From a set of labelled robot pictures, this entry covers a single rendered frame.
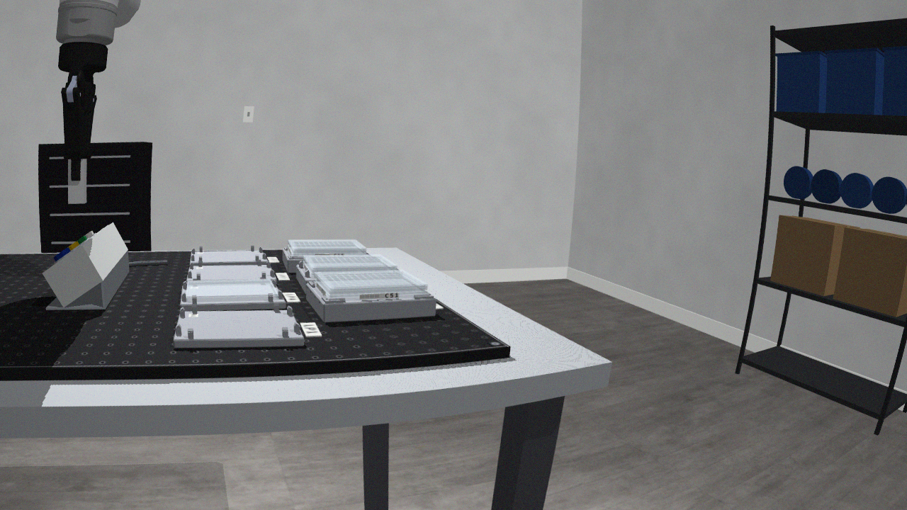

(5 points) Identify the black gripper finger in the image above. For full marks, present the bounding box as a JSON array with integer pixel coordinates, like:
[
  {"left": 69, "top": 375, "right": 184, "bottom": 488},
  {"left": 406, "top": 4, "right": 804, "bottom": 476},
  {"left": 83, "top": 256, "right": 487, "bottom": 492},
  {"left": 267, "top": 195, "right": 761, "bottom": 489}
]
[
  {"left": 61, "top": 76, "right": 92, "bottom": 204},
  {"left": 84, "top": 84, "right": 97, "bottom": 166}
]

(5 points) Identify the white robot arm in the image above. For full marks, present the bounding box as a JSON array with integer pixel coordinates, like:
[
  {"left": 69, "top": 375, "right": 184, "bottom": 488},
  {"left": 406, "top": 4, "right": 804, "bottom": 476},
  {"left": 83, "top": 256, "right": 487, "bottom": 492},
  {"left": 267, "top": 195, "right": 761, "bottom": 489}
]
[{"left": 56, "top": 0, "right": 141, "bottom": 45}]

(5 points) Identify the white button panel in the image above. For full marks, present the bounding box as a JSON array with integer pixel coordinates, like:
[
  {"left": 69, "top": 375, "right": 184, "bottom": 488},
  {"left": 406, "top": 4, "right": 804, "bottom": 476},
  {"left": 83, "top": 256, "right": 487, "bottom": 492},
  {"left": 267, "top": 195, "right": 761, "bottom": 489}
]
[{"left": 43, "top": 222, "right": 167, "bottom": 310}]

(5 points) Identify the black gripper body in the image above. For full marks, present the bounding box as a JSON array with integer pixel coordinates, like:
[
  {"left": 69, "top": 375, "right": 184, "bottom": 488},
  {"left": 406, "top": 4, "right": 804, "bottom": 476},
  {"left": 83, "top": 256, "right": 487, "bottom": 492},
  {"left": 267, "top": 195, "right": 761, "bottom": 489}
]
[{"left": 58, "top": 42, "right": 108, "bottom": 107}]

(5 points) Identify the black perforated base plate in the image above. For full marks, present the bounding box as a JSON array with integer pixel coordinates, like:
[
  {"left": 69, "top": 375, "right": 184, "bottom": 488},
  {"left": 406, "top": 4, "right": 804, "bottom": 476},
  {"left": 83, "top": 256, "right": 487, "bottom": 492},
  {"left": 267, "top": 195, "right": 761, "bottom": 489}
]
[{"left": 0, "top": 249, "right": 511, "bottom": 381}]

